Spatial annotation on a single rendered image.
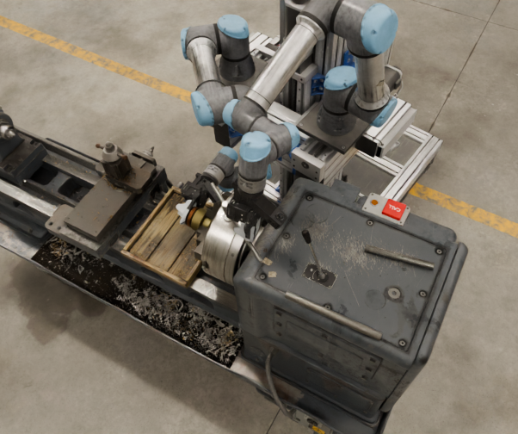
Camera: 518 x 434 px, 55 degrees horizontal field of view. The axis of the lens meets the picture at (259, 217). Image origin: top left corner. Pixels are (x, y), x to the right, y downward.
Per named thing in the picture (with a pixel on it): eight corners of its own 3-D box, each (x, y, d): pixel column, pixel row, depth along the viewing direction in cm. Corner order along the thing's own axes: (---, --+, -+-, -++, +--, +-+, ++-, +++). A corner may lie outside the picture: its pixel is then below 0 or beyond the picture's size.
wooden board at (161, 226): (235, 218, 204) (234, 212, 201) (187, 289, 187) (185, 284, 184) (174, 190, 213) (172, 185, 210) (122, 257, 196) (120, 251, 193)
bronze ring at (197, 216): (218, 208, 175) (195, 198, 178) (204, 228, 171) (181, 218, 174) (220, 223, 183) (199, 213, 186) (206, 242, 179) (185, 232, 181)
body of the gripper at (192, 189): (181, 203, 187) (200, 180, 193) (201, 213, 185) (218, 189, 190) (178, 191, 181) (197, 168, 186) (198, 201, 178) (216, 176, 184)
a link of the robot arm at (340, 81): (335, 85, 188) (338, 56, 177) (365, 102, 183) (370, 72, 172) (315, 102, 184) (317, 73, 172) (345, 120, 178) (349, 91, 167)
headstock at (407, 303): (441, 289, 184) (476, 233, 151) (396, 409, 161) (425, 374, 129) (296, 226, 201) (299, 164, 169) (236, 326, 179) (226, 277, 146)
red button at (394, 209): (405, 208, 158) (407, 204, 157) (398, 222, 155) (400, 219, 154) (387, 201, 160) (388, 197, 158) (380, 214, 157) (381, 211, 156)
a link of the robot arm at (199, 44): (218, 45, 204) (241, 127, 169) (181, 50, 203) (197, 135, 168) (214, 16, 195) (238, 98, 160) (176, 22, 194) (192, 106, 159)
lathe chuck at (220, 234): (272, 224, 193) (264, 182, 165) (231, 294, 181) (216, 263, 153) (251, 215, 195) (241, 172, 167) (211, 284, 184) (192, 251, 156)
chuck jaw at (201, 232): (228, 236, 171) (209, 261, 164) (228, 245, 175) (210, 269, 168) (200, 224, 174) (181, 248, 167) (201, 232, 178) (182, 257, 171)
